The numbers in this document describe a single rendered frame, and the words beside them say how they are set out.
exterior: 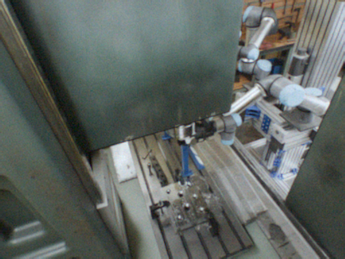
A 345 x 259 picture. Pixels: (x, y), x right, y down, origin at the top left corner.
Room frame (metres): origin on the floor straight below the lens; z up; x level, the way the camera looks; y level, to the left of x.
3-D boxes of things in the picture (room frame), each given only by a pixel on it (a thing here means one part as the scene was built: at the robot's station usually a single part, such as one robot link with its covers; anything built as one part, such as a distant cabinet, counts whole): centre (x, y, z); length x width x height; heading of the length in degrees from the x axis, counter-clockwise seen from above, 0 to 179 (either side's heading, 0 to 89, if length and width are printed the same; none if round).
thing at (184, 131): (0.86, -0.05, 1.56); 0.16 x 0.16 x 0.12
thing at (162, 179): (1.07, 0.13, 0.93); 0.26 x 0.05 x 0.06; 21
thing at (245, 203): (1.16, -0.38, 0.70); 0.90 x 0.30 x 0.16; 16
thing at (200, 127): (0.89, -0.17, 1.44); 0.12 x 0.08 x 0.09; 105
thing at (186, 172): (1.04, -0.07, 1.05); 0.10 x 0.05 x 0.30; 106
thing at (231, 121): (0.94, -0.32, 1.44); 0.11 x 0.08 x 0.09; 105
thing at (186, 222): (0.76, -0.03, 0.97); 0.29 x 0.23 x 0.05; 16
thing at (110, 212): (0.74, 0.38, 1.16); 0.48 x 0.05 x 0.51; 16
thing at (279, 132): (1.24, -0.96, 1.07); 0.40 x 0.13 x 0.09; 106
